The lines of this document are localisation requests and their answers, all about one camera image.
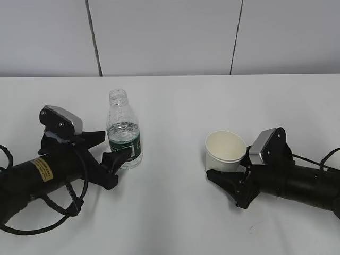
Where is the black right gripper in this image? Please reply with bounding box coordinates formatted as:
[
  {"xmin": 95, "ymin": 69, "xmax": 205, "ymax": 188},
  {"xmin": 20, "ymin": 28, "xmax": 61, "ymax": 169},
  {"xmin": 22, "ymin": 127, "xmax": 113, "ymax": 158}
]
[{"xmin": 206, "ymin": 146, "xmax": 294, "ymax": 208}]

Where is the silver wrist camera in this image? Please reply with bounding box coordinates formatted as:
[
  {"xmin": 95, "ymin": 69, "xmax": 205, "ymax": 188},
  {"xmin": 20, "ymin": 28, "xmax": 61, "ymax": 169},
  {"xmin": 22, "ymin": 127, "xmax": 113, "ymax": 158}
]
[
  {"xmin": 39, "ymin": 105, "xmax": 83, "ymax": 140},
  {"xmin": 248, "ymin": 127, "xmax": 286, "ymax": 166}
]

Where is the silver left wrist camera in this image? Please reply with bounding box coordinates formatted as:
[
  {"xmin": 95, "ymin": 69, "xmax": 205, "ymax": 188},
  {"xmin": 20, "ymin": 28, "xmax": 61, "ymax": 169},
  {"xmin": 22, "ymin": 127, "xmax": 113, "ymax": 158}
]
[{"xmin": 39, "ymin": 105, "xmax": 83, "ymax": 140}]

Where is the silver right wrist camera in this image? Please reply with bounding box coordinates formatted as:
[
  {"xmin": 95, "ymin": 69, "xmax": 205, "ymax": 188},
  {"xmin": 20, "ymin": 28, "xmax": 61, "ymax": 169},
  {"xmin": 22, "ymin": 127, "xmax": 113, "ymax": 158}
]
[{"xmin": 248, "ymin": 127, "xmax": 286, "ymax": 166}]

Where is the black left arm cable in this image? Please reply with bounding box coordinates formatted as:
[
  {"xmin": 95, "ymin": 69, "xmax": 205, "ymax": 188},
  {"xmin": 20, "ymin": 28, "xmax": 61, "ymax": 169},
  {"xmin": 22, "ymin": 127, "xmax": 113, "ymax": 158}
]
[{"xmin": 0, "ymin": 144, "xmax": 90, "ymax": 235}]

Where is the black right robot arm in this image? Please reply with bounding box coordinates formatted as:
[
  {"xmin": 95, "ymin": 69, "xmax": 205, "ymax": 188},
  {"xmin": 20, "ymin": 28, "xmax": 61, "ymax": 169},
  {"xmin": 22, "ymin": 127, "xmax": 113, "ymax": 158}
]
[{"xmin": 206, "ymin": 146, "xmax": 339, "ymax": 216}]

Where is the clear water bottle green label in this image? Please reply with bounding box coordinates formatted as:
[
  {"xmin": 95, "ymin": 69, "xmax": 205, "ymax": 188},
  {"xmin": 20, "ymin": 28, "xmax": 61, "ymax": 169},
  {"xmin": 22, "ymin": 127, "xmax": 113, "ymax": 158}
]
[{"xmin": 106, "ymin": 89, "xmax": 142, "ymax": 170}]

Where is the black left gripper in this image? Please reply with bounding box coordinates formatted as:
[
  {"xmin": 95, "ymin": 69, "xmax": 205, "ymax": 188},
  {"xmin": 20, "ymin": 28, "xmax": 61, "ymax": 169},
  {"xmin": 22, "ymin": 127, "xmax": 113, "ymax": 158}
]
[{"xmin": 38, "ymin": 131, "xmax": 132, "ymax": 190}]

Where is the white paper cup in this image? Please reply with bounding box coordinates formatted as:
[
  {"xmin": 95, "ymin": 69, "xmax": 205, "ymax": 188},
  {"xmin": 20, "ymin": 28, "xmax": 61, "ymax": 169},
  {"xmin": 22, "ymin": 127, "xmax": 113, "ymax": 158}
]
[{"xmin": 205, "ymin": 130, "xmax": 247, "ymax": 172}]

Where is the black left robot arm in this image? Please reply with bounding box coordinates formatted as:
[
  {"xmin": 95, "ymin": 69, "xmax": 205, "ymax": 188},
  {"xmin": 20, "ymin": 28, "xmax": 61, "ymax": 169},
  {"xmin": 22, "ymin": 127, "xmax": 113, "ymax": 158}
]
[{"xmin": 1, "ymin": 131, "xmax": 132, "ymax": 224}]

